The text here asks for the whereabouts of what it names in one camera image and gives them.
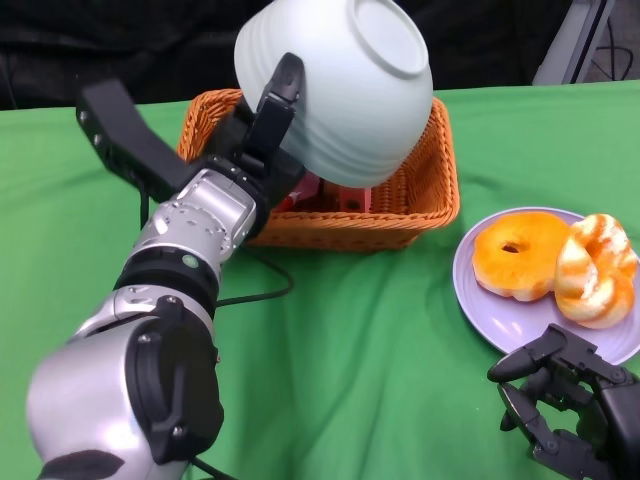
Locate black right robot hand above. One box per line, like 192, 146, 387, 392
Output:
487, 323, 640, 480

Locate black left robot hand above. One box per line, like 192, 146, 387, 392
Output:
207, 52, 309, 236

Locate salmon pink cake slice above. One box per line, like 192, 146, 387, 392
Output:
338, 184, 374, 215

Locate grey-green round bowl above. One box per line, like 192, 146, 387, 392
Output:
233, 0, 435, 189

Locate orange white twisted bread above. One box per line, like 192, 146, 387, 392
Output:
554, 213, 639, 330

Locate orange ring donut bread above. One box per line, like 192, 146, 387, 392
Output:
473, 212, 571, 303

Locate lilac round plate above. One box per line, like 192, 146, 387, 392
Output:
452, 208, 640, 369

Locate orange wicker basket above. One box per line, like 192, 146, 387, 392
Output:
177, 88, 461, 251

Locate black backdrop curtain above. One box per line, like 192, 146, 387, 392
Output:
0, 0, 571, 111

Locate green tablecloth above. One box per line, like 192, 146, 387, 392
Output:
0, 79, 640, 480

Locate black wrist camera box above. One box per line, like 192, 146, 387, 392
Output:
75, 79, 202, 204

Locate thin black hand cable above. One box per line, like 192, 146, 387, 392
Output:
215, 249, 296, 307

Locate grey metal frame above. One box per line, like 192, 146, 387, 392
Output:
532, 0, 614, 86

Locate black looped floor cables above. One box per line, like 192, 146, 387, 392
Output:
594, 24, 635, 81

